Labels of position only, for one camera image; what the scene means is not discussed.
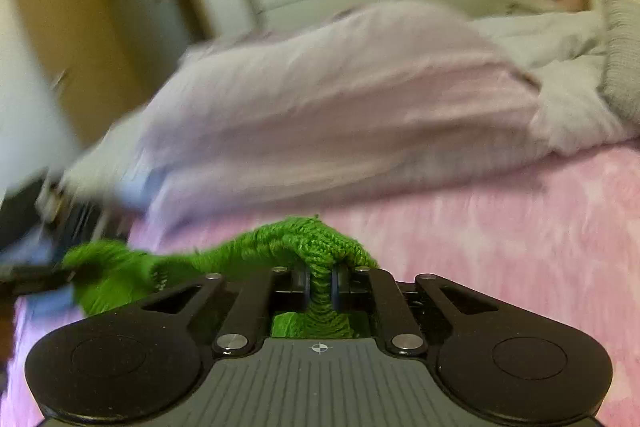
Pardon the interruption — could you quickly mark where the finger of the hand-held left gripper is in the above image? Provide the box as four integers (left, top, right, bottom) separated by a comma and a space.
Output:
0, 264, 76, 297

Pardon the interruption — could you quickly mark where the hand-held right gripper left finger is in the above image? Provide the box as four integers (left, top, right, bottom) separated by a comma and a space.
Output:
141, 267, 309, 356

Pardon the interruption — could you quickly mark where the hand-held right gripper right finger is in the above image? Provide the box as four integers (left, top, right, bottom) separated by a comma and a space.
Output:
331, 266, 502, 356

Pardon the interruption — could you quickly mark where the green knitted sweater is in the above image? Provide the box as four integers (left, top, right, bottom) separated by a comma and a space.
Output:
60, 214, 379, 341

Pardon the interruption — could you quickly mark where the row of hanging clothes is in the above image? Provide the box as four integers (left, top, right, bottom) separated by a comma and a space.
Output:
32, 174, 133, 253

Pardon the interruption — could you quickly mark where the pink floral blanket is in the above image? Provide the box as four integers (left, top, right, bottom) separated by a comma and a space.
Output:
0, 141, 640, 427

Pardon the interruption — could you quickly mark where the lilac duvet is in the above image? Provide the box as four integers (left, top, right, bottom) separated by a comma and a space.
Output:
59, 0, 547, 235

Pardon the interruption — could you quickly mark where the wooden door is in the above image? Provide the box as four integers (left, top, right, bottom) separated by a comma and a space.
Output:
5, 0, 156, 150

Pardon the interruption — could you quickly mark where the light grey fluffy blanket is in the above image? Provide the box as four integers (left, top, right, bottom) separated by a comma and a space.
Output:
470, 0, 640, 158

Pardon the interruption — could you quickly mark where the grey knitted pillow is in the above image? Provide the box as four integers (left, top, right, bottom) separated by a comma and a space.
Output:
597, 0, 640, 128

